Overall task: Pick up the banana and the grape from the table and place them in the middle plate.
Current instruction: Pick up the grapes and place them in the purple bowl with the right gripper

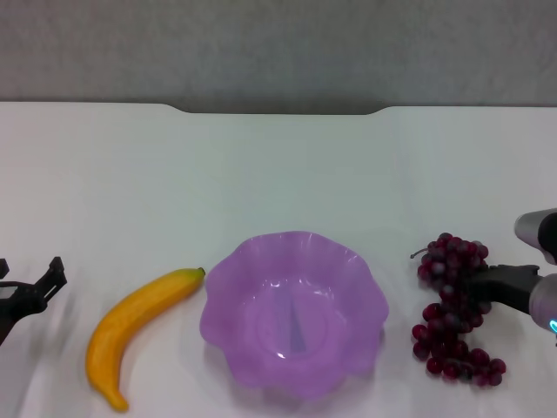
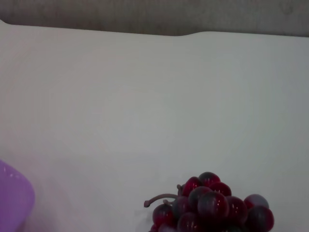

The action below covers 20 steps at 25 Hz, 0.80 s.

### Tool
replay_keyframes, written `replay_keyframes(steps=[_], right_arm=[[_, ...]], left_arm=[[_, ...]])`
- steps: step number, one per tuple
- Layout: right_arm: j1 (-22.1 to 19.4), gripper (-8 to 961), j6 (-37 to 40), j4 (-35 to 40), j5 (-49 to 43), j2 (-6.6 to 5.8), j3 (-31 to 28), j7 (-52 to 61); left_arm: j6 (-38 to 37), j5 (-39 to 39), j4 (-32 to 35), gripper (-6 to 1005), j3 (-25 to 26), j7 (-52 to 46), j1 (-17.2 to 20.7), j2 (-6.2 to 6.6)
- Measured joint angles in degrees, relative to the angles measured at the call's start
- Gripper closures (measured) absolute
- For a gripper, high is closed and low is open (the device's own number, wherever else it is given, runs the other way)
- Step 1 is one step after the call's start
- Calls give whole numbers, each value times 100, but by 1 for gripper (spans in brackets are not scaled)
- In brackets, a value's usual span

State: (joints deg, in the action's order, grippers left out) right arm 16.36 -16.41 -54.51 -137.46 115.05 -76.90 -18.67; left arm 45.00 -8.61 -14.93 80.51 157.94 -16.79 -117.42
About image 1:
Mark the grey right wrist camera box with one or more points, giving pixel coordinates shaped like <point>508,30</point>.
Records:
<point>528,228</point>

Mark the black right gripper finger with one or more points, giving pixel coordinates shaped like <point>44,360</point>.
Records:
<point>478,285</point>

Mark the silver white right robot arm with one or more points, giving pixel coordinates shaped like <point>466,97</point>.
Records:
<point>544,300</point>

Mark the purple wavy plastic bowl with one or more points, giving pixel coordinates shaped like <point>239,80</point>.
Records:
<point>296,313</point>

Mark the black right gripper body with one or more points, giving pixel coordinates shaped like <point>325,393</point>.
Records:
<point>513,285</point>

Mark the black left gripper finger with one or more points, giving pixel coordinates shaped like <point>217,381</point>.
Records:
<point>54,278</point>
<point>3,269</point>

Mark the yellow plastic banana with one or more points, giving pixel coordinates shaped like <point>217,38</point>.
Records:
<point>130,313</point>

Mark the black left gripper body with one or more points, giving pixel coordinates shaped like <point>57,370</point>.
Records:
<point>17,300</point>

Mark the dark red grape bunch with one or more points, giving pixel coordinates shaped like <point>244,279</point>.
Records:
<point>448,261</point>

